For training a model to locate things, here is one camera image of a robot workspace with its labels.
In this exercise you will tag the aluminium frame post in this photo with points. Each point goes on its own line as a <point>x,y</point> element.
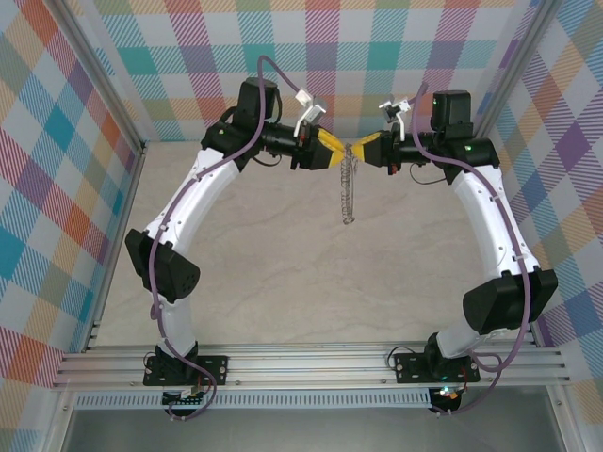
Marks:
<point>94,70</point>
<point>513,70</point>

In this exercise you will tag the green circuit board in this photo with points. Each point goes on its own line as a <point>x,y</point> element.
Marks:
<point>181,399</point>

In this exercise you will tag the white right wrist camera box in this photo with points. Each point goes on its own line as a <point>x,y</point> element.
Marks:
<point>392,113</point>

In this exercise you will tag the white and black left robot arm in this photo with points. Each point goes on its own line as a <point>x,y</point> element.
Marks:
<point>198,198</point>

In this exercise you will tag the aluminium mounting rail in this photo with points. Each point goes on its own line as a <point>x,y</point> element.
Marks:
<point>306,365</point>

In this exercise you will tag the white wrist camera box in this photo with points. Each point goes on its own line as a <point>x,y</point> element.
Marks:
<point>392,113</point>
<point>316,112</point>

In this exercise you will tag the black circuit board with lights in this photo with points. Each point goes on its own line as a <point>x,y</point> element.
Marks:
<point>446,396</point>

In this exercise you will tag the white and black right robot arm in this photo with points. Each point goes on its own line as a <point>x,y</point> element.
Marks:
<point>485,216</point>

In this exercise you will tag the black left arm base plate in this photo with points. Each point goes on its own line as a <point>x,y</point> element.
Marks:
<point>214,367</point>

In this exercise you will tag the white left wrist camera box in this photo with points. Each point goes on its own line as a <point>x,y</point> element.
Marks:
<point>316,112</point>

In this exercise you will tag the grey metal panel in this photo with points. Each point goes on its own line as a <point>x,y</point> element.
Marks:
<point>301,431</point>

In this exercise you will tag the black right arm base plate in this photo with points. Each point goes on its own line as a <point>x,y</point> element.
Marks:
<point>410,367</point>

